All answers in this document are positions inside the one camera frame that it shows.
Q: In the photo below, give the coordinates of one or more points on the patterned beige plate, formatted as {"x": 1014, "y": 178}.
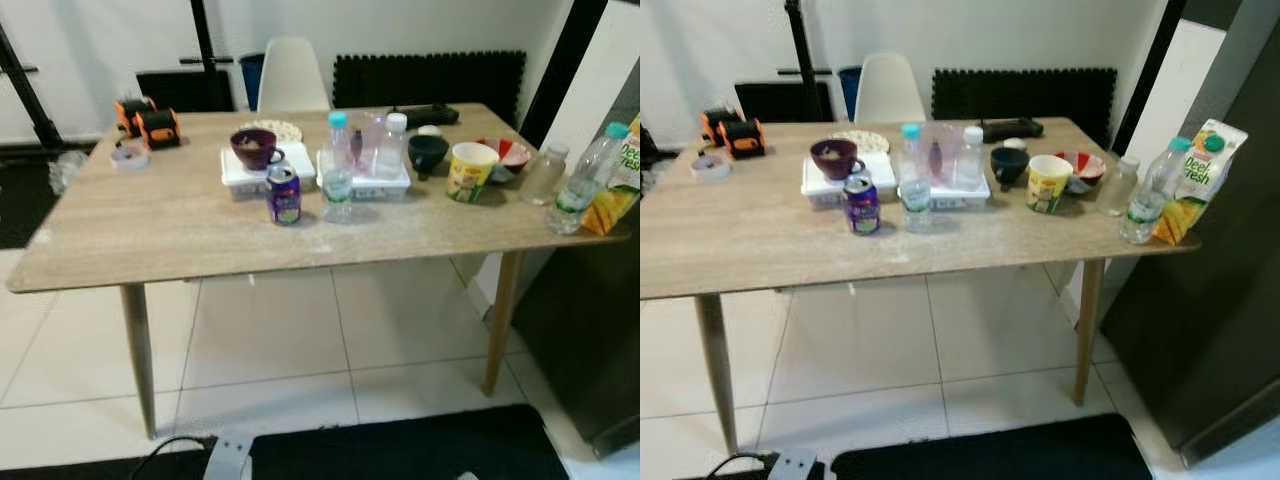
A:
{"x": 284, "y": 131}
{"x": 872, "y": 142}

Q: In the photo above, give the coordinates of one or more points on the dark purple mug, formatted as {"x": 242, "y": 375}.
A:
{"x": 834, "y": 160}
{"x": 254, "y": 150}

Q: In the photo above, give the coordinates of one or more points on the white plastic chair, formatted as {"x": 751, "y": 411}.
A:
{"x": 292, "y": 75}
{"x": 888, "y": 90}

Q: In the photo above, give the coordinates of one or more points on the wide black foam mat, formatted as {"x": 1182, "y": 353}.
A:
{"x": 430, "y": 80}
{"x": 1025, "y": 95}

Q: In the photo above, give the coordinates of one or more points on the black door frame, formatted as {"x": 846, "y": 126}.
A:
{"x": 1150, "y": 75}
{"x": 565, "y": 70}

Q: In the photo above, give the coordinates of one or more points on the blue bin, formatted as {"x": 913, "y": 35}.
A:
{"x": 251, "y": 80}
{"x": 849, "y": 92}

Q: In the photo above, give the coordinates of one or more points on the light wooden table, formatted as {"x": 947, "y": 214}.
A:
{"x": 900, "y": 260}
{"x": 300, "y": 250}

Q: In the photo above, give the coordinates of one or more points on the black floor mat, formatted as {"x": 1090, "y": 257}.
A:
{"x": 990, "y": 452}
{"x": 400, "y": 445}

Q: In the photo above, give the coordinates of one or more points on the orange juice carton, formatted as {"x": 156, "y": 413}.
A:
{"x": 622, "y": 175}
{"x": 1205, "y": 180}

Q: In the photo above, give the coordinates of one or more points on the small water bottle teal cap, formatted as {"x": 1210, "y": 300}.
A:
{"x": 338, "y": 170}
{"x": 914, "y": 185}

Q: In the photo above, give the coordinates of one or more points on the red and white bowl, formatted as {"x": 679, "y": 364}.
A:
{"x": 512, "y": 158}
{"x": 1088, "y": 168}

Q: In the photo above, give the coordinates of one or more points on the clear plastic bag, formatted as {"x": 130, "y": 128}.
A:
{"x": 66, "y": 172}

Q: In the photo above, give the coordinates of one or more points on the slanted black metal pole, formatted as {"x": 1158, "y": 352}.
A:
{"x": 30, "y": 95}

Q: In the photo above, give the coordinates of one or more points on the black power strip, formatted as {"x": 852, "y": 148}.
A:
{"x": 1010, "y": 129}
{"x": 425, "y": 115}

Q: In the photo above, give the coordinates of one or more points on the small white bowl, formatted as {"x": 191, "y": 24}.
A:
{"x": 430, "y": 130}
{"x": 1016, "y": 143}

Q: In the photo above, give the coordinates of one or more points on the orange and black tool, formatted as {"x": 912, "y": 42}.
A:
{"x": 715, "y": 122}
{"x": 743, "y": 139}
{"x": 158, "y": 130}
{"x": 128, "y": 112}

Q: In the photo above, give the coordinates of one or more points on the white plastic tray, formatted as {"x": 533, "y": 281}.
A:
{"x": 822, "y": 190}
{"x": 960, "y": 195}
{"x": 240, "y": 178}
{"x": 375, "y": 186}

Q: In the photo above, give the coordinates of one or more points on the clear pink pitcher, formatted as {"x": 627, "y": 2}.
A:
{"x": 365, "y": 145}
{"x": 945, "y": 155}

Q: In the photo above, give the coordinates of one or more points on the large water bottle teal cap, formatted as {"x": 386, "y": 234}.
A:
{"x": 1150, "y": 200}
{"x": 580, "y": 185}

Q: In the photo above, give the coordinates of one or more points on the clear glass jar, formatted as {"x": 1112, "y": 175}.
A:
{"x": 1118, "y": 188}
{"x": 545, "y": 178}

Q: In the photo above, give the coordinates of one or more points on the small bottle white cap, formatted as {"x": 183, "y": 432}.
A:
{"x": 392, "y": 150}
{"x": 970, "y": 160}

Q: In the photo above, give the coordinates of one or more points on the black metal stand pole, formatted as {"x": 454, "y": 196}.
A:
{"x": 798, "y": 50}
{"x": 204, "y": 45}

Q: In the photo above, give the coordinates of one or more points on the white tape roll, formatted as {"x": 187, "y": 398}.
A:
{"x": 710, "y": 168}
{"x": 130, "y": 158}

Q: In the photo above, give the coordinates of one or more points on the yellow noodle cup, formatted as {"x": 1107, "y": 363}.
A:
{"x": 470, "y": 175}
{"x": 1048, "y": 185}

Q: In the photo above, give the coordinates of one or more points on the purple drink can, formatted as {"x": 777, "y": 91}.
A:
{"x": 284, "y": 198}
{"x": 862, "y": 208}

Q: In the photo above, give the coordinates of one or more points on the small black foam mat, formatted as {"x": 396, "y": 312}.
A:
{"x": 185, "y": 90}
{"x": 780, "y": 102}

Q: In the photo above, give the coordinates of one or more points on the dark teal mug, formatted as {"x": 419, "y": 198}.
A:
{"x": 428, "y": 152}
{"x": 1008, "y": 164}

